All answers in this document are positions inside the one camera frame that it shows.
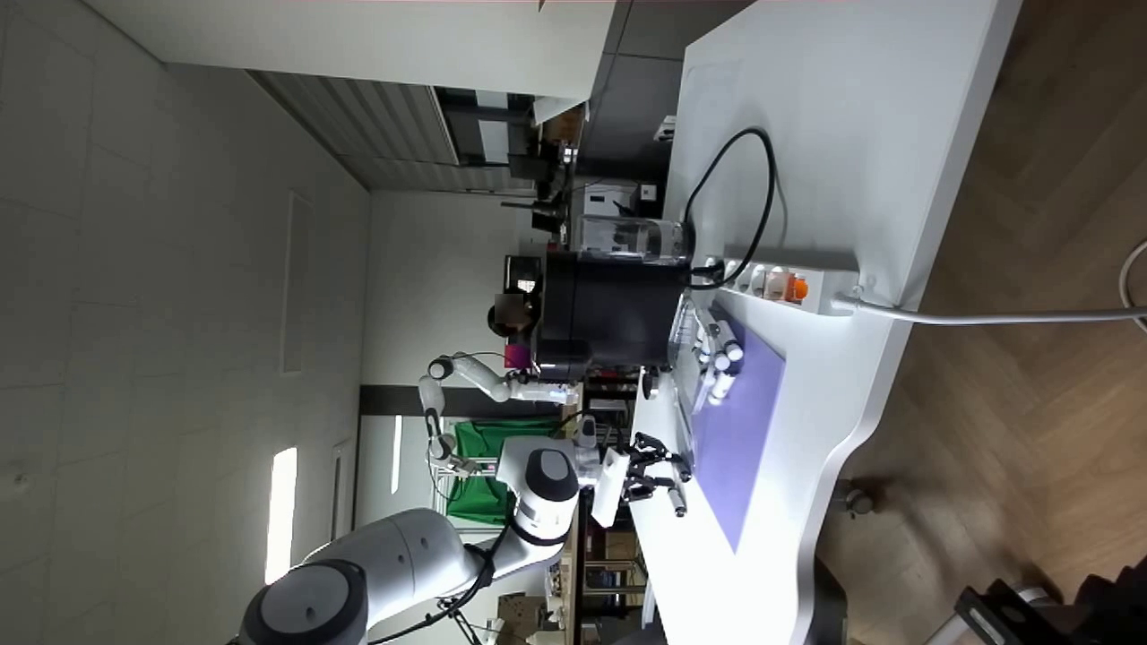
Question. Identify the black equipment on floor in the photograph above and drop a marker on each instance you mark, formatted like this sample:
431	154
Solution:
1077	615

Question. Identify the wooden storage shelf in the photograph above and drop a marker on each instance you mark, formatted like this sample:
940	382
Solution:
602	406

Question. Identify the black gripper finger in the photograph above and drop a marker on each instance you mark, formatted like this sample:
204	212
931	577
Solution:
661	487
666	448

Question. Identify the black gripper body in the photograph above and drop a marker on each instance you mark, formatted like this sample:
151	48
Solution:
631	478

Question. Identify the black computer monitor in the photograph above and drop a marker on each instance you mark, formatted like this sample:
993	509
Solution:
612	309

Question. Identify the small bottle black cap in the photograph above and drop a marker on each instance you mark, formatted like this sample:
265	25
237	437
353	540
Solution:
681	467

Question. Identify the purple table mat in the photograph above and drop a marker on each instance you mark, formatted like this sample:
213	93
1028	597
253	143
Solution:
738	452

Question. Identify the small white background robot arm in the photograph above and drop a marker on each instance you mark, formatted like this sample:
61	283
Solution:
479	376

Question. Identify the green cloth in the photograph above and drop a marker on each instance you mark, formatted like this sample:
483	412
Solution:
479	478

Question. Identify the white countertop appliance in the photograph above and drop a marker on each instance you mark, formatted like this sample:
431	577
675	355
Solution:
597	215

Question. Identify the clear plastic container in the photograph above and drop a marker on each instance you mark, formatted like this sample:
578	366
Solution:
687	394

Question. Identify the beige fuzzy rug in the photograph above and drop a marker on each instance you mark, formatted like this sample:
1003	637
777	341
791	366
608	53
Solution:
918	540

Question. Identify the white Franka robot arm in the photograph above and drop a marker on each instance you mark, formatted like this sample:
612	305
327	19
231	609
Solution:
396	559

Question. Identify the white power strip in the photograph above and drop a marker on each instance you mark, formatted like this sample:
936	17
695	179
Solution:
802	282

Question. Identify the person with pink shirt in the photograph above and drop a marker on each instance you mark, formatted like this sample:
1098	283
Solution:
502	319

